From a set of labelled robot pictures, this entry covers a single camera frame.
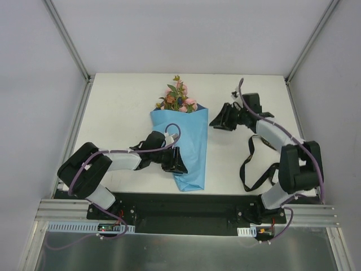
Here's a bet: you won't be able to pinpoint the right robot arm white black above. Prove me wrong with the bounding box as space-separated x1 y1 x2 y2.
210 91 323 225

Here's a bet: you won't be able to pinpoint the fake flower stem orange blooms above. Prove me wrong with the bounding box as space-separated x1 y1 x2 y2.
156 85 182 111

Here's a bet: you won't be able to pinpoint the left white cable duct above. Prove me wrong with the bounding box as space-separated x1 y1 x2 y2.
47 222 135 234

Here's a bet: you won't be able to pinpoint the blue wrapping paper sheet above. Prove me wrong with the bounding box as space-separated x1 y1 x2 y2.
150 104 208 192

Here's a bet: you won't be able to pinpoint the aluminium front rail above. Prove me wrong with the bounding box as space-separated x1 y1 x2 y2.
35 199 341 228

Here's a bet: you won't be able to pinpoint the right aluminium frame post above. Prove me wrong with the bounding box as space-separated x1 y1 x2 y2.
285 0 341 85

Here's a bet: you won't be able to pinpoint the aluminium frame post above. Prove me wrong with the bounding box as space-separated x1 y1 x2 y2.
42 0 91 83
285 0 341 85

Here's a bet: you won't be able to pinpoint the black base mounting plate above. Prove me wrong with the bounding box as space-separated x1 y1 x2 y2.
87 191 293 235

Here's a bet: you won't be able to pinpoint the black ribbon gold lettering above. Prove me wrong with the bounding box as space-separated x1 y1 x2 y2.
239 135 280 193

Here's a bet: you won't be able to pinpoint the right white cable duct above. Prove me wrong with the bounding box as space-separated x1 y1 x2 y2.
237 226 257 238

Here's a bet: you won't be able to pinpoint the white cable duct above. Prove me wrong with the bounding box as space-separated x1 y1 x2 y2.
237 226 257 238
47 222 135 234

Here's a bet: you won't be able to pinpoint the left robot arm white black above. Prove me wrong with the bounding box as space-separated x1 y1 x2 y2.
57 131 188 220

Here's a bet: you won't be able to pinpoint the fake flower stem pink roses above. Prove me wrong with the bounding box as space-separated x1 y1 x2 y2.
168 75 198 113

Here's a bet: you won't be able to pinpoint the left aluminium frame post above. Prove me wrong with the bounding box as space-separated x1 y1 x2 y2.
42 0 91 83

